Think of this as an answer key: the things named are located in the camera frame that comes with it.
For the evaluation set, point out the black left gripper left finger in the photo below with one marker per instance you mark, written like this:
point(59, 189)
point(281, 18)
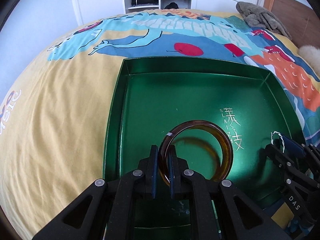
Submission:
point(105, 210)

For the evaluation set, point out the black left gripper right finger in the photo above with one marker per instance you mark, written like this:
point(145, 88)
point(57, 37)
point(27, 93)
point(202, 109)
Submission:
point(219, 210)

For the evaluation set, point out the white fluffy pillow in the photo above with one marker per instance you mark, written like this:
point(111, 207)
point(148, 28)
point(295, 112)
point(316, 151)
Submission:
point(312, 55)

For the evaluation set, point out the grey-brown crumpled towel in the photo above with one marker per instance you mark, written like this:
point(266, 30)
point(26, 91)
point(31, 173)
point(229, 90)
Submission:
point(259, 17)

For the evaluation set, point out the amber translucent bangle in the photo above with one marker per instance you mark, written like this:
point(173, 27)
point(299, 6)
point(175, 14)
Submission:
point(213, 129)

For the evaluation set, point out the colourful illustrated bed cover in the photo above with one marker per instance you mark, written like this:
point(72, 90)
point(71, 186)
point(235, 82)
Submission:
point(53, 118)

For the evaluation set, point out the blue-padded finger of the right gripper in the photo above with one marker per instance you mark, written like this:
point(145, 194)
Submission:
point(292, 148)

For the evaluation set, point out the wooden headboard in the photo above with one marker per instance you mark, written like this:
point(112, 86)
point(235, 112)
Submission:
point(301, 21)

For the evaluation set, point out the green metallic tray box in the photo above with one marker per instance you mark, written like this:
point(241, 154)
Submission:
point(152, 95)

